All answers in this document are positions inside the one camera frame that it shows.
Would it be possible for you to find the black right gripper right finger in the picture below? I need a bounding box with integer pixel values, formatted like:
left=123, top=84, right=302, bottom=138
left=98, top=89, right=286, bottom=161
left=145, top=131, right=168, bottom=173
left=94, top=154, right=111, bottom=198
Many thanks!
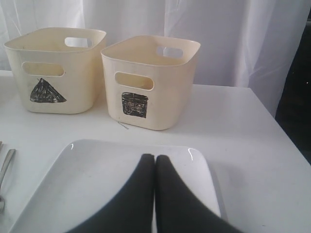
left=155, top=155, right=240, bottom=233

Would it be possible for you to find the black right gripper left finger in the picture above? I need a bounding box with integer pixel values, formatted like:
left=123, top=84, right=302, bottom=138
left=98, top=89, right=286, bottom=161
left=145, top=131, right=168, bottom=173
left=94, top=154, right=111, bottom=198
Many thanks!
left=69, top=154, right=155, bottom=233

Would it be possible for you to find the white square plate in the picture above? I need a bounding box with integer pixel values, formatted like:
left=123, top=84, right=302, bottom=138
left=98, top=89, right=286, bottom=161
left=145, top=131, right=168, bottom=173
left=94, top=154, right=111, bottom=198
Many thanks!
left=10, top=139, right=221, bottom=233

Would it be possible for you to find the cream bin with square mark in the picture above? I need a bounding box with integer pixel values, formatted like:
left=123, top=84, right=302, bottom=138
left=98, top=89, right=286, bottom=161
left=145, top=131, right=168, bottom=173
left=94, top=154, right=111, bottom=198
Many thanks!
left=101, top=35, right=201, bottom=131

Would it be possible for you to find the steel spoon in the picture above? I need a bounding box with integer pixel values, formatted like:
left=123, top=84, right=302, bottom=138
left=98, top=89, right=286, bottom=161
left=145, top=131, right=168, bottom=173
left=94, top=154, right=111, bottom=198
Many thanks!
left=0, top=149, right=16, bottom=187

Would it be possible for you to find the steel fork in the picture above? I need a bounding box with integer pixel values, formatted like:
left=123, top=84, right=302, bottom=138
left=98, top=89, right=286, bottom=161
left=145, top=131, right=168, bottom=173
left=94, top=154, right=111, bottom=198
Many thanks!
left=0, top=141, right=4, bottom=212

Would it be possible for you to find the dark stand at right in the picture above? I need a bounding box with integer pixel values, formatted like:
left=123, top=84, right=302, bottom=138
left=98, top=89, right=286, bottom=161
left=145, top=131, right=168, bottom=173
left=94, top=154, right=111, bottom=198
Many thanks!
left=275, top=15, right=311, bottom=162

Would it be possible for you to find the cream bin with triangle mark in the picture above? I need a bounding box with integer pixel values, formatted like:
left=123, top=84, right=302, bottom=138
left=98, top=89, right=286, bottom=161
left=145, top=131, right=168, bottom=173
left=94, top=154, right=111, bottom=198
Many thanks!
left=4, top=28, right=106, bottom=114

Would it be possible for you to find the white backdrop curtain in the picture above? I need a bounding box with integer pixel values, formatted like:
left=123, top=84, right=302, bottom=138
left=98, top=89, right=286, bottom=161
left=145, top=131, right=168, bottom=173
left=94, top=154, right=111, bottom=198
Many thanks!
left=0, top=0, right=307, bottom=88

